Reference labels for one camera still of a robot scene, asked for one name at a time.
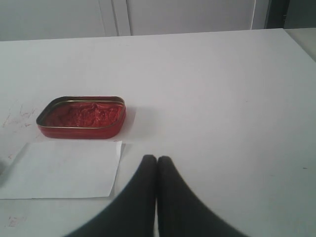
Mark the red ink pad tin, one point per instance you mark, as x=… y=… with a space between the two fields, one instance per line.
x=82 y=117

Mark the white paper sheet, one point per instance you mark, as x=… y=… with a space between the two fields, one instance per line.
x=62 y=169

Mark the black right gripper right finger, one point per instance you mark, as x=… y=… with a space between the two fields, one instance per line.
x=180 y=212

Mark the white cabinet doors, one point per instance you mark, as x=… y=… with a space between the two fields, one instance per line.
x=57 y=19

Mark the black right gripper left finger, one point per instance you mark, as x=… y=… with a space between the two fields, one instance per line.
x=132 y=212

